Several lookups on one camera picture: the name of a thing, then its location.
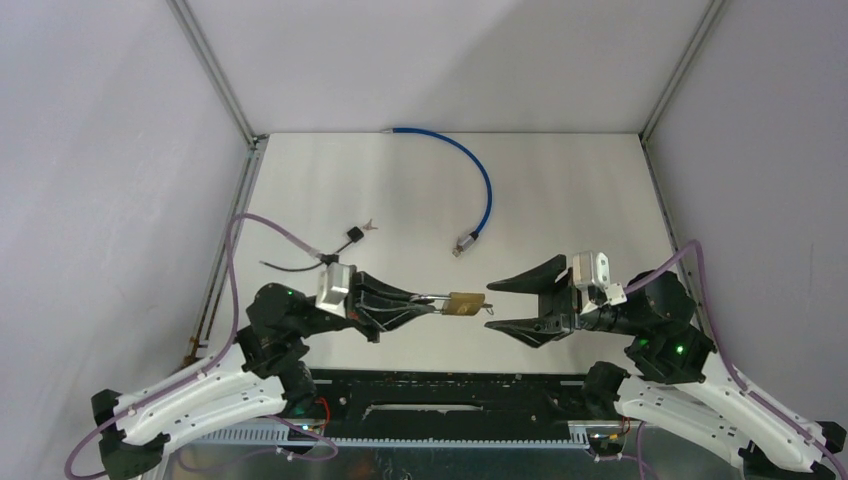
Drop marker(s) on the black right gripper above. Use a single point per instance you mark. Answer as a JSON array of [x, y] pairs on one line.
[[557, 303]]

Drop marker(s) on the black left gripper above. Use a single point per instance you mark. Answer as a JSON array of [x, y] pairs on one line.
[[365, 305]]

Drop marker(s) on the brass padlock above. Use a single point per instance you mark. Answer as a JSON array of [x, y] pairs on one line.
[[457, 303]]

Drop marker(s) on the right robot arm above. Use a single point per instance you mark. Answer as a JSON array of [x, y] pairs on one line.
[[682, 383]]

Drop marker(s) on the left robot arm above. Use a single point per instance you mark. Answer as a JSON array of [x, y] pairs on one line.
[[261, 372]]

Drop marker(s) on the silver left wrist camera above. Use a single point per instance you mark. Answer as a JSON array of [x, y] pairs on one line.
[[334, 286]]

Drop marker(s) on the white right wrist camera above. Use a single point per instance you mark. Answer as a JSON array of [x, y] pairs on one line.
[[591, 277]]

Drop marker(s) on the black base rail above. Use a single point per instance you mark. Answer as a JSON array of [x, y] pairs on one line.
[[468, 409]]

